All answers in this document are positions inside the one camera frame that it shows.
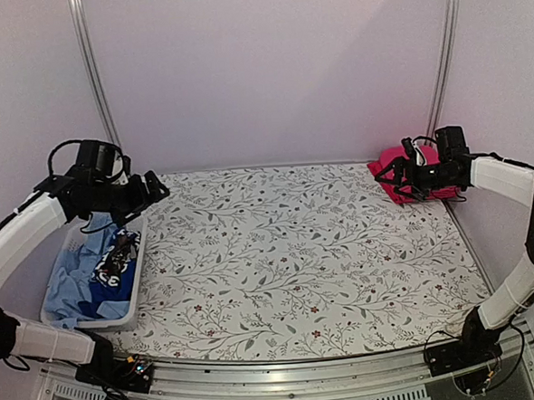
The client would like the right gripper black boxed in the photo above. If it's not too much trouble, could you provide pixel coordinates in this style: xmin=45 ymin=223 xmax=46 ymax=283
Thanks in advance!
xmin=374 ymin=153 xmax=459 ymax=204

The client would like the aluminium front rail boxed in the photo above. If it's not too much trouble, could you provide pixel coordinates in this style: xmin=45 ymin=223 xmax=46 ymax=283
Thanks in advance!
xmin=36 ymin=319 xmax=534 ymax=400

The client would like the floral table mat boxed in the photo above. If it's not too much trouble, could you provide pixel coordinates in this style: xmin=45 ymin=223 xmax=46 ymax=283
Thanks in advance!
xmin=110 ymin=164 xmax=489 ymax=361

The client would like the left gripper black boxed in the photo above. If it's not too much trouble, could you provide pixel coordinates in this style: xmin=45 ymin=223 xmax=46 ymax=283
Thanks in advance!
xmin=90 ymin=168 xmax=171 ymax=229

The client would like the white plastic laundry basket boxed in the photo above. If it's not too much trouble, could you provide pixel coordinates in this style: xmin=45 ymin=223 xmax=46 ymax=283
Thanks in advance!
xmin=40 ymin=217 xmax=148 ymax=331

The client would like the right aluminium corner post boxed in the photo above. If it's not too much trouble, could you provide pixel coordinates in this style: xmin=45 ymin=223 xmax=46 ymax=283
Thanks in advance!
xmin=426 ymin=0 xmax=460 ymax=137

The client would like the aluminium corner post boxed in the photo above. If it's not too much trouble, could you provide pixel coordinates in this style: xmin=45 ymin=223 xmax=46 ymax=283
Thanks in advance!
xmin=426 ymin=0 xmax=460 ymax=137
xmin=68 ymin=0 xmax=121 ymax=147

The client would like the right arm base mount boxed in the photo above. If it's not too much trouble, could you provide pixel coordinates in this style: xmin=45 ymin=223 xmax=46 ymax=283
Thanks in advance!
xmin=423 ymin=330 xmax=502 ymax=376

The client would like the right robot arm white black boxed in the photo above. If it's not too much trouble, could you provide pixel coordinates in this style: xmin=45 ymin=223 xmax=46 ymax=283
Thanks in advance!
xmin=370 ymin=151 xmax=534 ymax=366

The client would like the left aluminium corner post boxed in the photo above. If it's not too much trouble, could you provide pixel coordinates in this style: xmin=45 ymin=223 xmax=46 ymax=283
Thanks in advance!
xmin=68 ymin=0 xmax=121 ymax=147

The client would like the light blue shirt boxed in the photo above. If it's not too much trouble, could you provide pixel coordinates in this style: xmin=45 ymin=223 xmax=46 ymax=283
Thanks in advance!
xmin=43 ymin=213 xmax=129 ymax=329

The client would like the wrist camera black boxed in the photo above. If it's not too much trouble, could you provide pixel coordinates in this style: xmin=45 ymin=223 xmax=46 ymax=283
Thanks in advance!
xmin=73 ymin=139 xmax=131 ymax=186
xmin=434 ymin=126 xmax=469 ymax=163

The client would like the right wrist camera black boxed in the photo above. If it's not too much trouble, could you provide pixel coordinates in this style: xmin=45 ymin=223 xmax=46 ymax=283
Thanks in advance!
xmin=434 ymin=126 xmax=469 ymax=163

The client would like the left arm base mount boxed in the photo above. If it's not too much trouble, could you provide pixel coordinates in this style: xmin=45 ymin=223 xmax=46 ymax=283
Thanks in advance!
xmin=75 ymin=355 xmax=154 ymax=394

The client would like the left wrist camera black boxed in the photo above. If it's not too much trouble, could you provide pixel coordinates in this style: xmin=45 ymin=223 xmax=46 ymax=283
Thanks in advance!
xmin=73 ymin=139 xmax=131 ymax=186

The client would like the blue printed t-shirt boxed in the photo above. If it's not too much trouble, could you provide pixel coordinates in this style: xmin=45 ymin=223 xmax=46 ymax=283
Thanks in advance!
xmin=78 ymin=228 xmax=141 ymax=320

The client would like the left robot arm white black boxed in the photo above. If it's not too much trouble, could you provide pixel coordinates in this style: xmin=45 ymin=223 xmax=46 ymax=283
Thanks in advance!
xmin=0 ymin=171 xmax=169 ymax=386

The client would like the folded pink garment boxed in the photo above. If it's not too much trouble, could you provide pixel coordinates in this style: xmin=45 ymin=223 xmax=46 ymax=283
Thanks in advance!
xmin=367 ymin=146 xmax=461 ymax=205

